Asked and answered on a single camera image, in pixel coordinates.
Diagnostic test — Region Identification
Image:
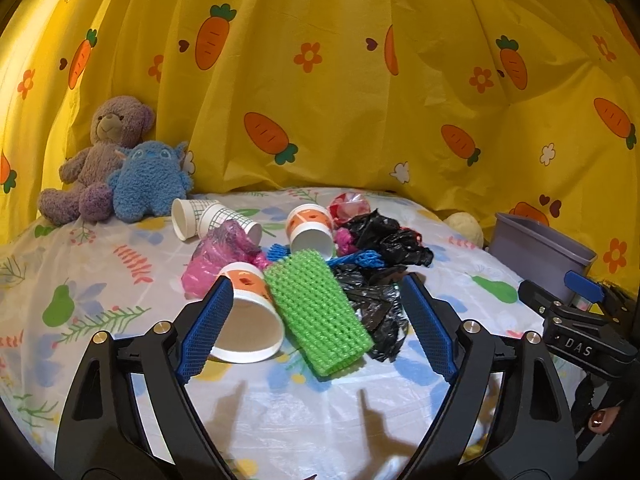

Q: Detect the black plastic bag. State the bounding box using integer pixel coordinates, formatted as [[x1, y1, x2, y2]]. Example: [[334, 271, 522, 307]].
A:
[[332, 263, 409, 362], [344, 209, 434, 266]]

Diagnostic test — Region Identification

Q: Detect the right hand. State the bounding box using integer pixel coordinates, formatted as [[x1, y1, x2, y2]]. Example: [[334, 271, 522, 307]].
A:
[[588, 406, 620, 434]]

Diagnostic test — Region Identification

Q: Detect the yellow carrot print curtain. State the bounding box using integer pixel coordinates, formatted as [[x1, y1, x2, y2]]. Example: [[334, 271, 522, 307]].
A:
[[1, 0, 639, 290]]

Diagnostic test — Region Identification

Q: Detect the green foam net sleeve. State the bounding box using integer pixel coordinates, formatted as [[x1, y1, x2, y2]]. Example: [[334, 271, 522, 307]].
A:
[[265, 249, 373, 377]]

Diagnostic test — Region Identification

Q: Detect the green plaid paper cup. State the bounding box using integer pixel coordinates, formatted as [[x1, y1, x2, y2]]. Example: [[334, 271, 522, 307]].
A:
[[170, 198, 219, 242], [196, 204, 264, 247]]

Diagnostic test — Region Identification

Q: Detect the purple teddy bear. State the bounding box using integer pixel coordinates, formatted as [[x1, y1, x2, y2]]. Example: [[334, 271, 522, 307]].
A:
[[38, 96, 154, 226]]

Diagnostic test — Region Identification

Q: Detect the orange paper cup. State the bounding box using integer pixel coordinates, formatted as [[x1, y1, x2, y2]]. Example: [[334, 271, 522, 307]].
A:
[[285, 204, 334, 260], [210, 262, 285, 364]]

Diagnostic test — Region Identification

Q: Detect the red white candy wrapper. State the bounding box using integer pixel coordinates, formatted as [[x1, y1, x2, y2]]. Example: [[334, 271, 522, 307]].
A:
[[328, 192, 371, 228]]

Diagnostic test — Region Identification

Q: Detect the purple plastic bin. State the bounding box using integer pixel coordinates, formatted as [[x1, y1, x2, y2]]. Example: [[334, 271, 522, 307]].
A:
[[489, 212, 597, 302]]

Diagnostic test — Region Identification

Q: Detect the floral bed sheet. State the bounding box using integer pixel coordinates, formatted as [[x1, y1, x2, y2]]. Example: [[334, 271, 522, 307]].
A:
[[1, 192, 542, 479]]

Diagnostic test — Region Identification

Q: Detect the yellow plush toy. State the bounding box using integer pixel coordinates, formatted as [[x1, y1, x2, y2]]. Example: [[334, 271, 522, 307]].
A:
[[445, 212, 484, 248]]

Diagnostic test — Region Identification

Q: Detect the small pink plastic bag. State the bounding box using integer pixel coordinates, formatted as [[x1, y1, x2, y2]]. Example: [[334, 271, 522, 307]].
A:
[[334, 226, 358, 257]]

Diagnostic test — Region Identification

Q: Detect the blue foam net sleeve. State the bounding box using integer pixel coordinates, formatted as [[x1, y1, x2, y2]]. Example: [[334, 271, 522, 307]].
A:
[[266, 244, 385, 269]]

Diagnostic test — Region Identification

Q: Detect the blue plush monster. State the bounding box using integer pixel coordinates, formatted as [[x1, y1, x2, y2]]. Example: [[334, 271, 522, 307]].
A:
[[106, 141, 193, 223]]

